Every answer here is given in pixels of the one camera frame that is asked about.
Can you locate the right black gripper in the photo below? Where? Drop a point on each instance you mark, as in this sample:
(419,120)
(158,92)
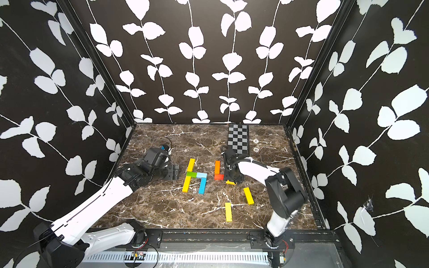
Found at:
(238,180)

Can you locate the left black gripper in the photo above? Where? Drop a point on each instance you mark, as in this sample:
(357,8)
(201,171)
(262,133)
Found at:
(174,173)

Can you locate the red short block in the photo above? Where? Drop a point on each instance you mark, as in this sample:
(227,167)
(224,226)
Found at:
(218,177)

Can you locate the orange block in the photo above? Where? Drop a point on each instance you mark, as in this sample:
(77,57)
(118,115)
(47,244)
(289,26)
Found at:
(217,167)

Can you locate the yellow long block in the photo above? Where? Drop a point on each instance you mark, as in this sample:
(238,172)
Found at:
(228,212)
(190,165)

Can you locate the yellow-orange long block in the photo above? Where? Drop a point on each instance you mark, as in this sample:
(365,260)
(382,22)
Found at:
(186,184)

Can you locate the green short block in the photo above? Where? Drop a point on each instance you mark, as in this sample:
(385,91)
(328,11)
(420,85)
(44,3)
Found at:
(191,174)

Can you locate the light blue short block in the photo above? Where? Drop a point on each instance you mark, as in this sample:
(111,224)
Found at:
(201,175)

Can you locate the teal long block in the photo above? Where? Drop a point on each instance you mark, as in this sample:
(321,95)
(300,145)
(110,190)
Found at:
(202,185)

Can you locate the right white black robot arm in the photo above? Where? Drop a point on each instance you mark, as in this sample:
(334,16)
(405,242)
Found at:
(286,195)

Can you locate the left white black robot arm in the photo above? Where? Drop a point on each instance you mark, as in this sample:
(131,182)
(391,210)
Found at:
(67,242)

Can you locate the black white checkerboard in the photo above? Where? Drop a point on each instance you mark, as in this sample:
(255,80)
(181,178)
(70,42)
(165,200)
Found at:
(238,139)

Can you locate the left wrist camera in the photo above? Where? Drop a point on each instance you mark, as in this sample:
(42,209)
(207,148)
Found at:
(156,158)

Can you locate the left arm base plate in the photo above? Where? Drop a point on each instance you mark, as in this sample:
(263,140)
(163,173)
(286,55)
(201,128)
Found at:
(150,236)

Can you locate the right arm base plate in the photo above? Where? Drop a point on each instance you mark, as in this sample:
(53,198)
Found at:
(260,239)

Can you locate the white perforated cable duct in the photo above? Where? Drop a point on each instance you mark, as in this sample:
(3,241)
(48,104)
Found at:
(128,257)

